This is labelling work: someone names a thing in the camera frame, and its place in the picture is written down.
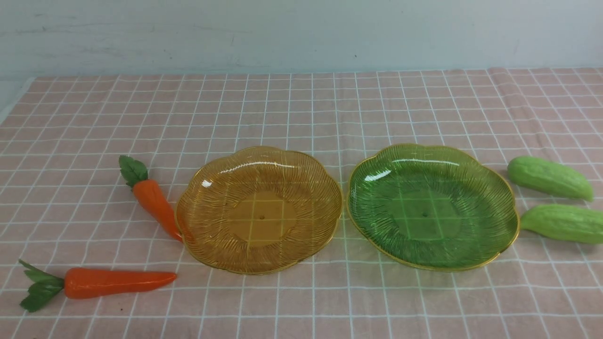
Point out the orange toy carrot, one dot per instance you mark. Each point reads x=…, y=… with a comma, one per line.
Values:
x=87, y=283
x=149, y=194

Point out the amber plastic plate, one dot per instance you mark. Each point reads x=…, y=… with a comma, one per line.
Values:
x=258, y=211

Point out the green plastic plate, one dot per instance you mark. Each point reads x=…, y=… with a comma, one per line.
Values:
x=432, y=207

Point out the pink checkered tablecloth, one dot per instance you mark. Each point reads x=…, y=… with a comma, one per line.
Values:
x=64, y=203

